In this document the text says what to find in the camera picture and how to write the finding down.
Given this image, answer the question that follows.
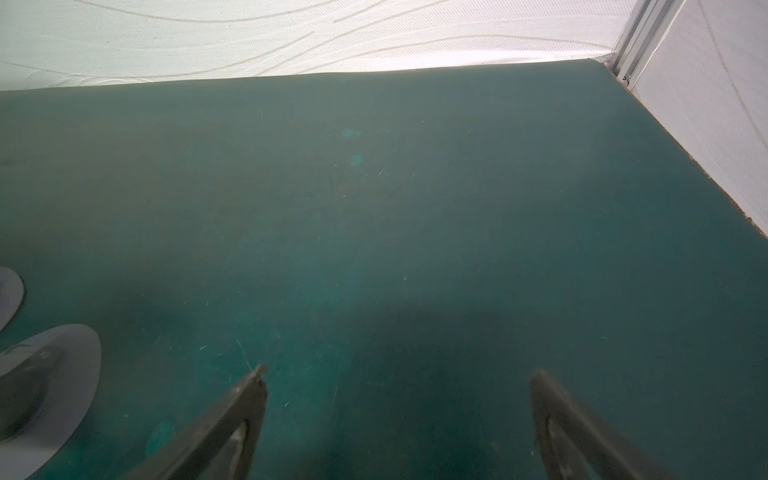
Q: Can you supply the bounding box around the grey round phone stand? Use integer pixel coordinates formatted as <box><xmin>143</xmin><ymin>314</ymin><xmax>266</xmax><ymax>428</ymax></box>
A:
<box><xmin>1</xmin><ymin>324</ymin><xmax>102</xmax><ymax>479</ymax></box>

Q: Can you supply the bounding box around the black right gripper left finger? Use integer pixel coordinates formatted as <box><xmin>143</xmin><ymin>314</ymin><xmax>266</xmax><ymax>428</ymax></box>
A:
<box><xmin>124</xmin><ymin>364</ymin><xmax>268</xmax><ymax>480</ymax></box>

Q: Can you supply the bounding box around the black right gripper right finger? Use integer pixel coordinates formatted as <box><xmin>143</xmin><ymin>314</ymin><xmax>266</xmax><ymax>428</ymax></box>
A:
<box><xmin>529</xmin><ymin>369</ymin><xmax>675</xmax><ymax>480</ymax></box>

